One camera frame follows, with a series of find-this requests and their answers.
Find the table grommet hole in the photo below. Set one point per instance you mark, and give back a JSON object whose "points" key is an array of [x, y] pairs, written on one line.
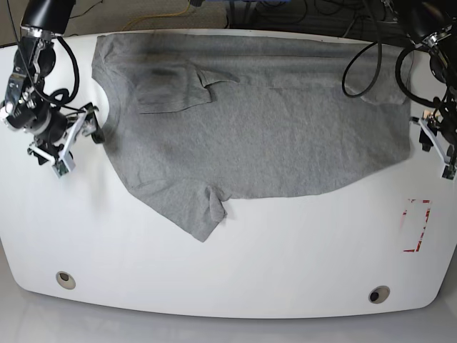
{"points": [[65, 280], [379, 295]]}

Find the left table grommet hole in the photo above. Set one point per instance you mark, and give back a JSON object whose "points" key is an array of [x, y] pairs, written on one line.
{"points": [[65, 280]]}

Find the grey t-shirt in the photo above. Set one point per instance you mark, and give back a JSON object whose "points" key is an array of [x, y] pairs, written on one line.
{"points": [[190, 189]]}

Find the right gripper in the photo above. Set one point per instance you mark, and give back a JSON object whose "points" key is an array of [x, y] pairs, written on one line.
{"points": [[56, 130]]}

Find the red tape marking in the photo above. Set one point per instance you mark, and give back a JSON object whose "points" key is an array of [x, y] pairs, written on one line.
{"points": [[413, 224]]}

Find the right table grommet hole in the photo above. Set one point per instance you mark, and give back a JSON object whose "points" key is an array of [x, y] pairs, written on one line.
{"points": [[379, 295]]}

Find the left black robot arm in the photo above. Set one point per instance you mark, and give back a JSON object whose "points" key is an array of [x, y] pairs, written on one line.
{"points": [[428, 43]]}

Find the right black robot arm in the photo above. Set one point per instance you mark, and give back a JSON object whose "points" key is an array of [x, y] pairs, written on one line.
{"points": [[26, 104]]}

